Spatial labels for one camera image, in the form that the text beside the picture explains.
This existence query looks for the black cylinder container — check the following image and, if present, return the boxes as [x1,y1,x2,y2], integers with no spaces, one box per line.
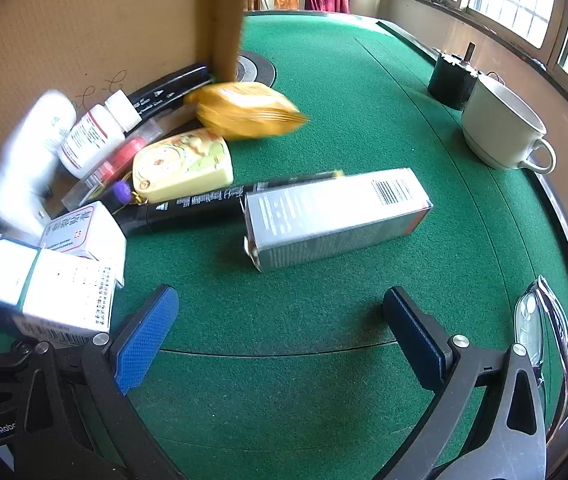
[427,42,483,112]

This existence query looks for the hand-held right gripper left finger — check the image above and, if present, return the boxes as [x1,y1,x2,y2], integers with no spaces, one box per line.
[14,284,187,480]

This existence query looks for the eyeglasses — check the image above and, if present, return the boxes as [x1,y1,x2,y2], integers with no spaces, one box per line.
[512,275,568,443]

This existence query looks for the black pen with gold cap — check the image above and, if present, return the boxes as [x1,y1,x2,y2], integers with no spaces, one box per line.
[114,170,345,237]

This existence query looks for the white medicine box pink border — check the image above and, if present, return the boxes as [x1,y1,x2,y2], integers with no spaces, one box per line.
[40,200,128,287]

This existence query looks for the brown cardboard box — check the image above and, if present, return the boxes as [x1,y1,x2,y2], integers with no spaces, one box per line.
[0,0,255,261]

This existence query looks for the round table centre disc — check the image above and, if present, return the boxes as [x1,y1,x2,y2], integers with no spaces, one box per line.
[235,50,277,87]

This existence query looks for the white box with dark stripe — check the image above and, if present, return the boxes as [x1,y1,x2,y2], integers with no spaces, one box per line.
[0,232,118,347]

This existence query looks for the white bottle with red label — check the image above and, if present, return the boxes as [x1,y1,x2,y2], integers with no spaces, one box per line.
[58,89,143,179]

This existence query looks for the silver carton box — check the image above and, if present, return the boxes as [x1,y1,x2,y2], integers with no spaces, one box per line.
[242,167,434,274]

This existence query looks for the gold snack packet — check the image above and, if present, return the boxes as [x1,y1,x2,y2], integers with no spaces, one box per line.
[184,81,313,142]

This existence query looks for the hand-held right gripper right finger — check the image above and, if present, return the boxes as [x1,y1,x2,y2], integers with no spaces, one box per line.
[383,286,548,480]

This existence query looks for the large white plastic bottle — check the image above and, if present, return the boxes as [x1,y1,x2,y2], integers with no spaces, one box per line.
[0,90,78,223]

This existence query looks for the white cup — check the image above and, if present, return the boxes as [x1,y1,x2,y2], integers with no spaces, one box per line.
[460,77,557,176]

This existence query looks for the black pen with blue tip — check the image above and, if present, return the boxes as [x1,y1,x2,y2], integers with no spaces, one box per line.
[126,62,213,112]

